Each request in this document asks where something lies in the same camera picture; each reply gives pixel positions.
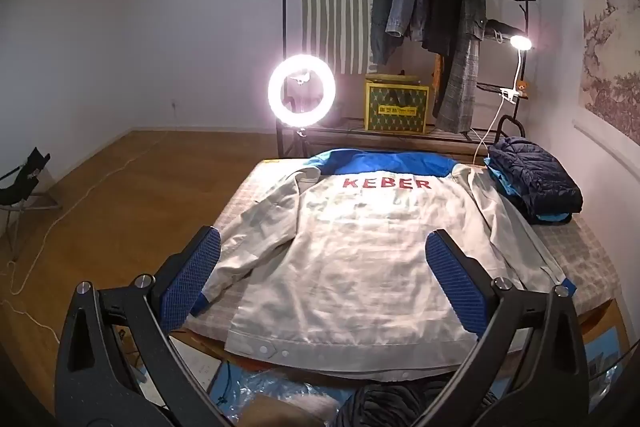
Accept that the white floor cable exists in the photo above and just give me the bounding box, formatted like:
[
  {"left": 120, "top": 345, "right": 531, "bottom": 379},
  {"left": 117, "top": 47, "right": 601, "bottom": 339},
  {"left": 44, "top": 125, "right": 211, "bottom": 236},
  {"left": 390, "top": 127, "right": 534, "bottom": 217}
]
[{"left": 0, "top": 132, "right": 171, "bottom": 348}]

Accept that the dark striped clothing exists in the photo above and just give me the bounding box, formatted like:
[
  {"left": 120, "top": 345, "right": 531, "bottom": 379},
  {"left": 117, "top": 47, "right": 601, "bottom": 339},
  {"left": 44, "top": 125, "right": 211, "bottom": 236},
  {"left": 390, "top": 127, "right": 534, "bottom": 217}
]
[{"left": 330, "top": 379, "right": 501, "bottom": 427}]

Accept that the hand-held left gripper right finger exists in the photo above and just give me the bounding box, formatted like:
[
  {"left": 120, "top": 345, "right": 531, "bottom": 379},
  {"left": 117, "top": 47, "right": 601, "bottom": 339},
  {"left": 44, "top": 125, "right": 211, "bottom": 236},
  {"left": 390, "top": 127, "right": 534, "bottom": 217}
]
[{"left": 407, "top": 228, "right": 591, "bottom": 427}]

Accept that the green yellow patterned box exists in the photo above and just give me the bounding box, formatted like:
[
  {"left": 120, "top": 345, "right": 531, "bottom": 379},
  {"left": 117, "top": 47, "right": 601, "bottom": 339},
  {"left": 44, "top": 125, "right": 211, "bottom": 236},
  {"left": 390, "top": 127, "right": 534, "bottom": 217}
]
[{"left": 364, "top": 74, "right": 431, "bottom": 132}]

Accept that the grey plaid hanging coat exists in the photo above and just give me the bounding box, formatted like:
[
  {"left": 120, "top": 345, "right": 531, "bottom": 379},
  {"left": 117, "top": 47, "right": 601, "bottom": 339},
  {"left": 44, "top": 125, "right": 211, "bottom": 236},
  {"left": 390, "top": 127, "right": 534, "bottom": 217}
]
[{"left": 436, "top": 0, "right": 488, "bottom": 134}]

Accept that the black metal clothes rack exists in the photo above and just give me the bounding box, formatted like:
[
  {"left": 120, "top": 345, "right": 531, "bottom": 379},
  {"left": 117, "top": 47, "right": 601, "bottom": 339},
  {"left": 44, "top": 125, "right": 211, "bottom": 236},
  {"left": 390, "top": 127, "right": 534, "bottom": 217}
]
[{"left": 276, "top": 0, "right": 538, "bottom": 158}]

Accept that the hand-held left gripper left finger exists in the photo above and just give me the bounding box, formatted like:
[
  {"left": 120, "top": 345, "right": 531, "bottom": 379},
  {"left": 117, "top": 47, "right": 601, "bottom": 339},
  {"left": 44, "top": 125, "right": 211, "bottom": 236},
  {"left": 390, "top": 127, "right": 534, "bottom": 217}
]
[{"left": 54, "top": 226, "right": 237, "bottom": 427}]

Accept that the black folding chair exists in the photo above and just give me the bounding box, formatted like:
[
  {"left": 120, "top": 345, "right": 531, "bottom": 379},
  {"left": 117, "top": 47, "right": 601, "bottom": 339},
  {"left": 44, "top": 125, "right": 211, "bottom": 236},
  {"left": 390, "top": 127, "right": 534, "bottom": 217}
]
[{"left": 0, "top": 147, "right": 63, "bottom": 263}]

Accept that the navy folded puffer jacket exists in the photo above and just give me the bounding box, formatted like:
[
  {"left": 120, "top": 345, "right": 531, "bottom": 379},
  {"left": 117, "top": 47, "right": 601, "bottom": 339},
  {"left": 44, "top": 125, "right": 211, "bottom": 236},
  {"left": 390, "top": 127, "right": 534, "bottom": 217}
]
[{"left": 487, "top": 136, "right": 585, "bottom": 220}]

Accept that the grey checked blanket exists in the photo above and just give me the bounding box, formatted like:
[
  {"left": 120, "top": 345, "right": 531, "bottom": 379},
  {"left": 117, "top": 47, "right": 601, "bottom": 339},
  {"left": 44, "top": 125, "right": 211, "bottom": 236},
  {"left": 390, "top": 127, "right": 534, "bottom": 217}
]
[{"left": 182, "top": 157, "right": 617, "bottom": 358}]

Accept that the wooden bed frame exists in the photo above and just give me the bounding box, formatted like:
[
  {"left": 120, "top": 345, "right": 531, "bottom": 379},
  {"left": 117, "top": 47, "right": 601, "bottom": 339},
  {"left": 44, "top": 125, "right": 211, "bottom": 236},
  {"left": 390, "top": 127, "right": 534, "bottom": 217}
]
[{"left": 575, "top": 297, "right": 618, "bottom": 338}]

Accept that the white clip lamp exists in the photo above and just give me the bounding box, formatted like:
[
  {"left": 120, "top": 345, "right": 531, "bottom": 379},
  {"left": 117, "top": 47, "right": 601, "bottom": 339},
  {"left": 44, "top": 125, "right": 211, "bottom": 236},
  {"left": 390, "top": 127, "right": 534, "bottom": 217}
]
[{"left": 470, "top": 34, "right": 535, "bottom": 168}]

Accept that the ring light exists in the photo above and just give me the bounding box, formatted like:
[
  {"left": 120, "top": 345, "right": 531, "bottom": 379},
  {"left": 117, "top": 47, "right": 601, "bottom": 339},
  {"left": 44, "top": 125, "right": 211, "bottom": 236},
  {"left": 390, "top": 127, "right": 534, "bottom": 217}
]
[{"left": 267, "top": 55, "right": 337, "bottom": 142}]

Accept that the landscape wall mural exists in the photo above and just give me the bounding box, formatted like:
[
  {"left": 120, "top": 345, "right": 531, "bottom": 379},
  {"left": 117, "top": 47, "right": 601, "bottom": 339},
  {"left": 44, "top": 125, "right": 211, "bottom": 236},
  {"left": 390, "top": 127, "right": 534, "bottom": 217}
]
[{"left": 577, "top": 0, "right": 640, "bottom": 142}]

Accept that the white and blue jacket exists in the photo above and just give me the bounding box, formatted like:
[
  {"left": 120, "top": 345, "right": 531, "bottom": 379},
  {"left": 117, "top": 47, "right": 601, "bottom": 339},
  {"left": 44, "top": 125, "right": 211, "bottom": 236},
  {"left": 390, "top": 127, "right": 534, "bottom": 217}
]
[{"left": 192, "top": 148, "right": 578, "bottom": 375}]

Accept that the white paper sheet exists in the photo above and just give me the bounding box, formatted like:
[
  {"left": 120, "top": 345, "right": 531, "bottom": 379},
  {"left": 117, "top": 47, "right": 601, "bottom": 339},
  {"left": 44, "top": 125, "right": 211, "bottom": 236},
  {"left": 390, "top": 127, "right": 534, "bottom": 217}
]
[{"left": 187, "top": 354, "right": 223, "bottom": 383}]

